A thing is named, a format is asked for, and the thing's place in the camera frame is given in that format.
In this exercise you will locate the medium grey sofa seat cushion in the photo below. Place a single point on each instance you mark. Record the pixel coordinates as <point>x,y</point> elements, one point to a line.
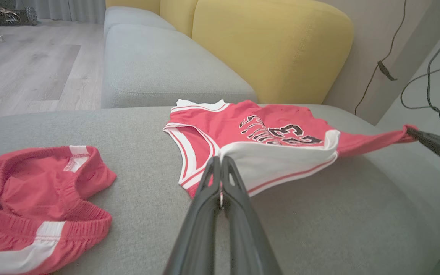
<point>159,65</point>

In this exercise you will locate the red basketball jersey white sleeves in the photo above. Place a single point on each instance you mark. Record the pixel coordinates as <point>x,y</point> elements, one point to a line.
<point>243,126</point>

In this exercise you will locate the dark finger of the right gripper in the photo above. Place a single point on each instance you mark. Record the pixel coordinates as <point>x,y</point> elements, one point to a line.
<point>439,144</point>

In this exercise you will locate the small grey sofa seat cushion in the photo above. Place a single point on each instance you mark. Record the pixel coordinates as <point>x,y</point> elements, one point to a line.
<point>128,17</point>

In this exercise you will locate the large yellow sofa back cushion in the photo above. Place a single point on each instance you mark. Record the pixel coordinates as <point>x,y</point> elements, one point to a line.
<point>273,46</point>

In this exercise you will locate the large grey sofa seat cushion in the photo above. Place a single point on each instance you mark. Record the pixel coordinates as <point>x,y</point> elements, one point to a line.
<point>147,152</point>

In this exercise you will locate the narrow yellow sofa back cushion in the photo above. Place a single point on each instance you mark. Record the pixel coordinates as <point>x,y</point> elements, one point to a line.
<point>136,4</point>
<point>176,13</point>

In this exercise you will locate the red and white shirt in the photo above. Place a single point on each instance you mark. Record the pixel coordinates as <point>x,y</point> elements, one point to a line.
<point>25,191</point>

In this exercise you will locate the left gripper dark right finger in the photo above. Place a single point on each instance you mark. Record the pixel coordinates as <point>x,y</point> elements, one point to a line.
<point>245,236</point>

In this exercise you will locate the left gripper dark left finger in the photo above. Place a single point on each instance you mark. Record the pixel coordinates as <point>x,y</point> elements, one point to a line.
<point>199,229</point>

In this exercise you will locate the light grey curtain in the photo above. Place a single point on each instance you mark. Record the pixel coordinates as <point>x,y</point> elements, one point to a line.
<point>71,9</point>

